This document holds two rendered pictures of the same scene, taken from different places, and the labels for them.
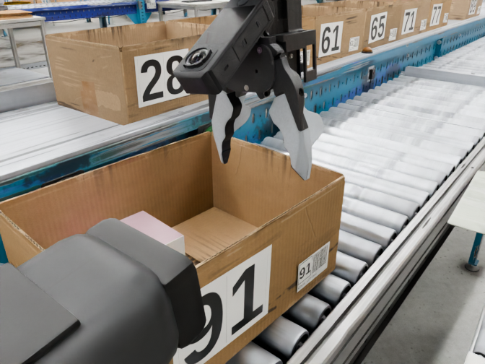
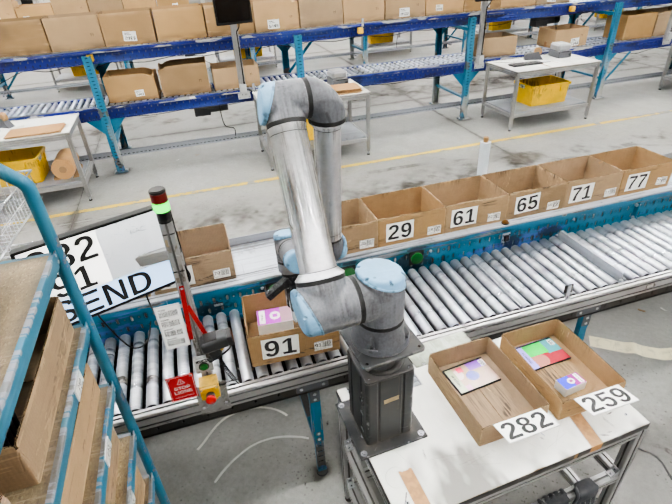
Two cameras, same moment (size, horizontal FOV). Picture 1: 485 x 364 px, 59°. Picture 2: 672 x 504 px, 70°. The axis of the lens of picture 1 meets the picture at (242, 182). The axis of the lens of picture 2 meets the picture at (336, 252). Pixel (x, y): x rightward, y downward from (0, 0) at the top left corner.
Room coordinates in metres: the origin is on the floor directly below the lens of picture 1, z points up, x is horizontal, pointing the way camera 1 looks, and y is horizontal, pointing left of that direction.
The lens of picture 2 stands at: (-0.69, -1.06, 2.26)
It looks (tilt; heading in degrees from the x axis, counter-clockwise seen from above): 33 degrees down; 35
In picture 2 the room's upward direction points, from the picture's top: 3 degrees counter-clockwise
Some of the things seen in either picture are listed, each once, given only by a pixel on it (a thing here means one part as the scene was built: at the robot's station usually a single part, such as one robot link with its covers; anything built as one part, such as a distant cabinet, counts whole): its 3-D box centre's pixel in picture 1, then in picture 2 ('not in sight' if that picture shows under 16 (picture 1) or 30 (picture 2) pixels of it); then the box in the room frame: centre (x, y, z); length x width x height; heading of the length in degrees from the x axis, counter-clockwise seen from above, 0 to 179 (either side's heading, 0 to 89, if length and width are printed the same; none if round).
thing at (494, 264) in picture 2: (417, 113); (509, 278); (1.50, -0.63, 0.72); 0.52 x 0.05 x 0.05; 51
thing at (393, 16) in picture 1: (352, 24); (521, 191); (2.06, -0.49, 0.96); 0.39 x 0.29 x 0.17; 141
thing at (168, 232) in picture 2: not in sight; (194, 327); (0.10, 0.15, 1.11); 0.12 x 0.05 x 0.88; 141
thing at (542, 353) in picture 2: not in sight; (541, 353); (0.98, -0.91, 0.76); 0.19 x 0.14 x 0.02; 143
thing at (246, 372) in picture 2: not in sight; (240, 344); (0.38, 0.27, 0.72); 0.52 x 0.05 x 0.05; 51
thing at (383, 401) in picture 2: not in sight; (379, 390); (0.33, -0.49, 0.91); 0.26 x 0.26 x 0.33; 54
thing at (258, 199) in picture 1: (185, 240); (289, 322); (0.53, 0.08, 0.83); 0.39 x 0.29 x 0.17; 137
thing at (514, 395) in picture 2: not in sight; (484, 386); (0.65, -0.77, 0.80); 0.38 x 0.28 x 0.10; 53
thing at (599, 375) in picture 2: not in sight; (557, 365); (0.90, -0.99, 0.80); 0.38 x 0.28 x 0.10; 51
